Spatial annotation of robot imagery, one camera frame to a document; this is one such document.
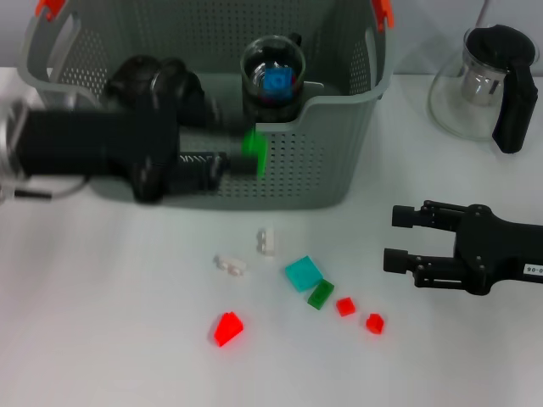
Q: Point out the small red toy brick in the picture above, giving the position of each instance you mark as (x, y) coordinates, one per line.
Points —
(345, 306)
(375, 323)

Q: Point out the red sloped toy brick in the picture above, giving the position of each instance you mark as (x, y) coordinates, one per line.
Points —
(229, 330)

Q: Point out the white toy brick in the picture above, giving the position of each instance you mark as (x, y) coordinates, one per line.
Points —
(231, 265)
(266, 241)

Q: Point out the dark red curved toy piece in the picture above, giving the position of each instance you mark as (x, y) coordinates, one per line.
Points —
(269, 100)

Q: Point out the glass teacup with black holder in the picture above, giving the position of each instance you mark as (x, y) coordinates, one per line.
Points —
(254, 106)
(254, 55)
(275, 118)
(186, 85)

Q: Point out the blue square toy plate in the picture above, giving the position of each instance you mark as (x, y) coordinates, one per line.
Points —
(278, 79)

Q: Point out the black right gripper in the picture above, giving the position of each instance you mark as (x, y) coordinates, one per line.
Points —
(496, 252)

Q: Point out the grey perforated storage bin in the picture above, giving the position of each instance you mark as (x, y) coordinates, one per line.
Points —
(305, 169)

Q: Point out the black ceramic teapot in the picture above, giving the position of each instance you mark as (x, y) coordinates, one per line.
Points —
(127, 74)

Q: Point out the teal square toy plate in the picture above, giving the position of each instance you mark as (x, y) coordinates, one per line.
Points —
(303, 273)

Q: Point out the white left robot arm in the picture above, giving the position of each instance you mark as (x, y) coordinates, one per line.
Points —
(8, 148)

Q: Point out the opaque green toy brick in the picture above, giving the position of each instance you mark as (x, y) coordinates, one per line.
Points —
(254, 146)

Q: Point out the translucent green toy brick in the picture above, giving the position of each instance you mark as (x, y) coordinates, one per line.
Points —
(320, 294)

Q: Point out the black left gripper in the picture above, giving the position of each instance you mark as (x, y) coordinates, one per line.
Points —
(93, 144)

